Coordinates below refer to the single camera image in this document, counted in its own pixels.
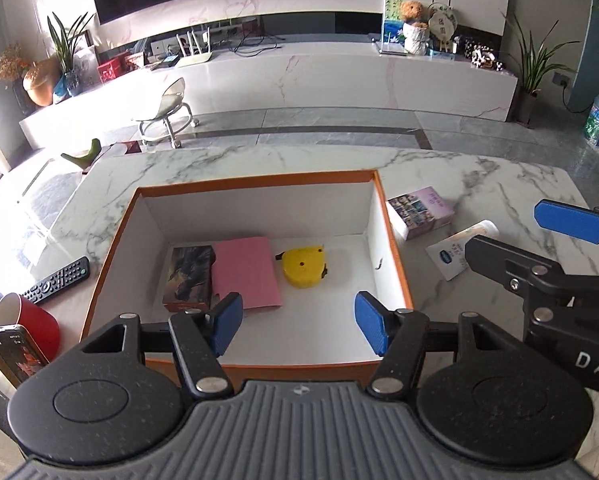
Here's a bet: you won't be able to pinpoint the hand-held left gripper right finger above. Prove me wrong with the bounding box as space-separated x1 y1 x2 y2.
354 291 525 401

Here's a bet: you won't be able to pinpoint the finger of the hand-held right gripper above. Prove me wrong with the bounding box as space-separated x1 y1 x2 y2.
464 235 568 307
534 199 599 247

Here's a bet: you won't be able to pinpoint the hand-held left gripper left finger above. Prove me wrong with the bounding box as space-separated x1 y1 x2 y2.
79 292 243 401

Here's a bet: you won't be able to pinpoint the white tube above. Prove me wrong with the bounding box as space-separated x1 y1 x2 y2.
449 221 500 246

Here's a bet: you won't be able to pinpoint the white packet with blue label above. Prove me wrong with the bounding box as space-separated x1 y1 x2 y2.
425 240 473 282

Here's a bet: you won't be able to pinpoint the pink notebook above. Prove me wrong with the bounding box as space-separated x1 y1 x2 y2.
212 236 284 311

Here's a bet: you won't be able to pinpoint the dark picture card box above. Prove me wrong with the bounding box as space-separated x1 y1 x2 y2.
162 245 215 314

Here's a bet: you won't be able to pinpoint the orange cardboard box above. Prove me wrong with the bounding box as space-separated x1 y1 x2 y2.
80 170 414 386

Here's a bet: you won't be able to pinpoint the yellow tape measure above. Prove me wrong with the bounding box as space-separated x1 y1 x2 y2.
274 244 329 289

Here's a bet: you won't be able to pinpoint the purple photo card box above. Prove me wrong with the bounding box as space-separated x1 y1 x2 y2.
387 186 455 242

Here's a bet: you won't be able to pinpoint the tall potted plant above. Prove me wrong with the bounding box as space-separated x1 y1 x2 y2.
499 10 570 128

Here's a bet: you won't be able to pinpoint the black remote control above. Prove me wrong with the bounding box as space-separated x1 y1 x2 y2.
19 256 91 306

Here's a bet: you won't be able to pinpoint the black and white toy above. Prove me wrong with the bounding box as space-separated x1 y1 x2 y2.
462 37 507 71

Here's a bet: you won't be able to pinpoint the red cup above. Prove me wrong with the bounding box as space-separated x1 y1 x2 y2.
0 292 61 363

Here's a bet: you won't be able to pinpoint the smartphone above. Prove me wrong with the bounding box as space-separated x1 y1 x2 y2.
0 325 50 389

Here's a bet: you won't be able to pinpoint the small rolling stool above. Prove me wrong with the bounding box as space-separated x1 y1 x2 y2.
134 77 200 150

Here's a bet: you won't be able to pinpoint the green bird ornament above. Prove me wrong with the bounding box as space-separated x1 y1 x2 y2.
60 138 102 171

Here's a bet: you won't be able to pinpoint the white wrapped pot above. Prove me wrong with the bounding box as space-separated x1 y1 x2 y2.
402 21 430 56

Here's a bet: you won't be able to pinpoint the white marble tv console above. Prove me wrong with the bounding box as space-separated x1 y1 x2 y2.
19 40 520 151

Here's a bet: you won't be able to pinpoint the landscape painting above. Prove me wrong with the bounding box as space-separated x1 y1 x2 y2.
382 0 410 56

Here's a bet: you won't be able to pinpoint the brown teddy bear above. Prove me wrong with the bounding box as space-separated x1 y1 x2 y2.
398 0 424 23

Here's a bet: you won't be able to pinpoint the white router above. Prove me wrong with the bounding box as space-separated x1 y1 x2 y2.
176 30 215 68

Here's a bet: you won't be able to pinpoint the red gift box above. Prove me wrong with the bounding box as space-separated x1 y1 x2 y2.
98 57 130 82

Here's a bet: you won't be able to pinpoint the orange round vase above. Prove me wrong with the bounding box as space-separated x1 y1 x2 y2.
22 57 62 107

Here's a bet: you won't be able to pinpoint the orchid in blue vase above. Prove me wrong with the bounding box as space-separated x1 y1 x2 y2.
46 10 95 97

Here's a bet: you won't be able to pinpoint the dried flower bunch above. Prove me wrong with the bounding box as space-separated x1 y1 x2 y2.
0 45 32 83

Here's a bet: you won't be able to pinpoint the black cables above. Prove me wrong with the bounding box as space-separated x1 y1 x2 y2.
229 30 285 54

